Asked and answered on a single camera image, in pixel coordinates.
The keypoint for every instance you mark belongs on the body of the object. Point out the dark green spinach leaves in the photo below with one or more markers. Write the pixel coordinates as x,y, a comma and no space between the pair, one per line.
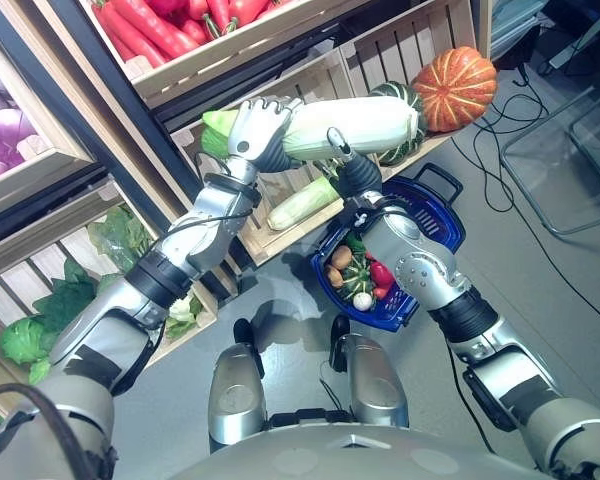
67,295

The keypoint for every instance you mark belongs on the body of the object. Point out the silver robot right leg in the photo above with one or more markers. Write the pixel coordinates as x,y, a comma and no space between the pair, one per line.
375,380

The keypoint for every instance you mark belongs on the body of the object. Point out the small napa cabbage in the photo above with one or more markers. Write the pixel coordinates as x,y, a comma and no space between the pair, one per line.
300,205

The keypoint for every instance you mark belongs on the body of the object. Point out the dark robot foot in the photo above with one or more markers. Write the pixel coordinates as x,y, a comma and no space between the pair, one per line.
243,331
340,330

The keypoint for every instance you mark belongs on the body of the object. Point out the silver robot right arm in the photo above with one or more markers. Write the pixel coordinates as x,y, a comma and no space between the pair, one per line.
430,270

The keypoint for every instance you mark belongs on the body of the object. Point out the dark robot right foot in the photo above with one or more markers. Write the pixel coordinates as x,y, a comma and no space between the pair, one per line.
340,330

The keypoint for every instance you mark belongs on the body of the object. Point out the dark green striped squash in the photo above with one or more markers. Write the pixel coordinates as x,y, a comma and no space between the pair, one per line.
400,95

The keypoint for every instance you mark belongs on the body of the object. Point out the silver robot leg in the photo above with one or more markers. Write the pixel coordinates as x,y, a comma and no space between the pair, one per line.
237,390
375,380

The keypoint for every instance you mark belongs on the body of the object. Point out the white onion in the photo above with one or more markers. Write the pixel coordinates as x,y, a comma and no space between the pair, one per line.
363,300

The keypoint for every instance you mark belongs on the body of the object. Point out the grey robot torso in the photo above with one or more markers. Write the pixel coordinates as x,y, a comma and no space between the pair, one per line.
350,457

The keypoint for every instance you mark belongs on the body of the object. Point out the wooden crate with purple cabbages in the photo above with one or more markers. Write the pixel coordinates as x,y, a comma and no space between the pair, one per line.
50,150

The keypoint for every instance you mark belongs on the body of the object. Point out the small green striped squash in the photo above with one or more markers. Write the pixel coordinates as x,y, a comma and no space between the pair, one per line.
357,280

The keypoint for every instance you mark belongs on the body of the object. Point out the large napa cabbage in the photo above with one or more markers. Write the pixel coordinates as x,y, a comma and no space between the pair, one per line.
360,125

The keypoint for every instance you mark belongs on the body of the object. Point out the brown potato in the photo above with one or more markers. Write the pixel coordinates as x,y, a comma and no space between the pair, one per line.
334,276
342,256

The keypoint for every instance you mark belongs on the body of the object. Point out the green lettuce head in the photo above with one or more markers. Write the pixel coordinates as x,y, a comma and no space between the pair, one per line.
25,341

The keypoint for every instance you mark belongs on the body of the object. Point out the orange-red carrot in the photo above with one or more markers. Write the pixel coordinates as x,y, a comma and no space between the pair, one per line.
130,40
155,27
219,12

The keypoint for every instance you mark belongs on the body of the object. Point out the wooden crate with pumpkin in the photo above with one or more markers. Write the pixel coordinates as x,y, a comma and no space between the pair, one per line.
400,35

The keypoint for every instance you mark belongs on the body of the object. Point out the wooden crate with napa cabbage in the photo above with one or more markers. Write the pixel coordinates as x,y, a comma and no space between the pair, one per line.
275,245

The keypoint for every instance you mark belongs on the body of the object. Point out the silver robot left leg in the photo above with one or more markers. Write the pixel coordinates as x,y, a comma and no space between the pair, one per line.
237,390

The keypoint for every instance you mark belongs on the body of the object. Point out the orange striped pumpkin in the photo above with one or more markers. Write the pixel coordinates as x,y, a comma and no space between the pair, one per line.
455,90

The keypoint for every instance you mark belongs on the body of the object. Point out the blue plastic shopping basket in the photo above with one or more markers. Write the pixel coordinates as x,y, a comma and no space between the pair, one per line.
430,220

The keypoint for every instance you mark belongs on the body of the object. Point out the black metal shelf post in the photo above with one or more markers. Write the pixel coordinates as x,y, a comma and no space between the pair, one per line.
90,95

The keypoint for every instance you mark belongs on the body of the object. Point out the red bell pepper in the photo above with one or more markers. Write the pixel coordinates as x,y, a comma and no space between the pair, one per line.
381,274

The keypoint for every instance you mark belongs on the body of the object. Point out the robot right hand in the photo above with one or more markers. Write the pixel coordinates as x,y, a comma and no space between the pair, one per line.
360,175

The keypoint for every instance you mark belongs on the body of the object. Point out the light green leafy bunch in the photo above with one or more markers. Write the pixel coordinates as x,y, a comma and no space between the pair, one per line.
120,240

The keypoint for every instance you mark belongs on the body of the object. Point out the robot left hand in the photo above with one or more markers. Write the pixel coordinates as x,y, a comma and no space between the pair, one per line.
254,131

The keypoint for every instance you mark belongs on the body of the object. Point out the pale green cabbage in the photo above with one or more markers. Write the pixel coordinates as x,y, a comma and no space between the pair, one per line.
182,312

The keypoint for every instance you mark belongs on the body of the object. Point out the dark robot left foot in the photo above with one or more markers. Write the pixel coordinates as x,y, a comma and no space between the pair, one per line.
243,331

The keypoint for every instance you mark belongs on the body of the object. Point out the grey metal frame stand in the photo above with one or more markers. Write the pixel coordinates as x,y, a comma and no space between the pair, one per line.
565,165

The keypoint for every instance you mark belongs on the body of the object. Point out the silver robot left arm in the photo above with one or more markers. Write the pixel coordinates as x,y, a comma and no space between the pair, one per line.
130,310

